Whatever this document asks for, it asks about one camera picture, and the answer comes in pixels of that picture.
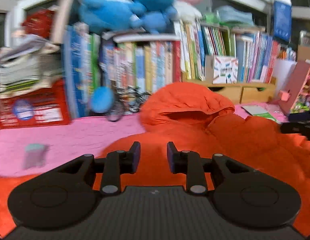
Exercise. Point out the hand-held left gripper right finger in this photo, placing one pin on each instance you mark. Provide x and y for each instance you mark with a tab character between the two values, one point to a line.
170	157

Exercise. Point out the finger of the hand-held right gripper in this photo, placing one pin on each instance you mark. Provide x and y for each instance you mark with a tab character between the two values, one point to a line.
299	130
302	117

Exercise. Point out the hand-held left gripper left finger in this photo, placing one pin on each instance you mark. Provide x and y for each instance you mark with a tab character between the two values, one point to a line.
136	156

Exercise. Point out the orange puffer jacket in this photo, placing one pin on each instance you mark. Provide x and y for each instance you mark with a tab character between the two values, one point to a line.
220	135

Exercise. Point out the pink toy house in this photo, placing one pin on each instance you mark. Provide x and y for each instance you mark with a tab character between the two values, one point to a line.
300	87

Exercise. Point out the green white booklet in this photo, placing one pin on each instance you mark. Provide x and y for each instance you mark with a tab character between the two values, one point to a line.
262	112

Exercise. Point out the black model bicycle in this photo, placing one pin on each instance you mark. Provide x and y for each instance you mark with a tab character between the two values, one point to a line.
129	102

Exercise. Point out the pink blanket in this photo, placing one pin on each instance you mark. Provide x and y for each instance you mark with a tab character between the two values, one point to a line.
77	137

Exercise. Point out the cardboard box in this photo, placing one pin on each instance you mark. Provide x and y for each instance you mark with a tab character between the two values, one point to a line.
306	52

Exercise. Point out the row of pastel books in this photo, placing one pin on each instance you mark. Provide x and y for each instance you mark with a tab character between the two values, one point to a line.
260	57

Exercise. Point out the wooden drawer organizer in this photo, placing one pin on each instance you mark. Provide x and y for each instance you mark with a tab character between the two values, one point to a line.
232	92

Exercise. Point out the row of colourful paperback books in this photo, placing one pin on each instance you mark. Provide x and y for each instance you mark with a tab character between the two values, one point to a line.
145	65

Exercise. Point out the white patterned box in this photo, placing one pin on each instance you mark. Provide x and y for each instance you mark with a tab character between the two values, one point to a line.
223	70

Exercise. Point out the blue box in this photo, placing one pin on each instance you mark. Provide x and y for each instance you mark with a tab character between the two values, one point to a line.
282	21

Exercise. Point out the red plastic crate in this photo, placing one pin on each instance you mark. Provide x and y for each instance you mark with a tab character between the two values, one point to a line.
44	105

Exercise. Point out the row of tall blue books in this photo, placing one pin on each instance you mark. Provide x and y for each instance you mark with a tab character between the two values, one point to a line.
77	67

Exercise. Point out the green plastic toy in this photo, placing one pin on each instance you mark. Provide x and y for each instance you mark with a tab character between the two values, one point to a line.
211	17

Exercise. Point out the stack of magazines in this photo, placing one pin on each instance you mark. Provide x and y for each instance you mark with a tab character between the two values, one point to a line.
22	67

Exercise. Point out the red basket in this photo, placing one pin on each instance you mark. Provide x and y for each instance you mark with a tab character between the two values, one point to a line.
38	23

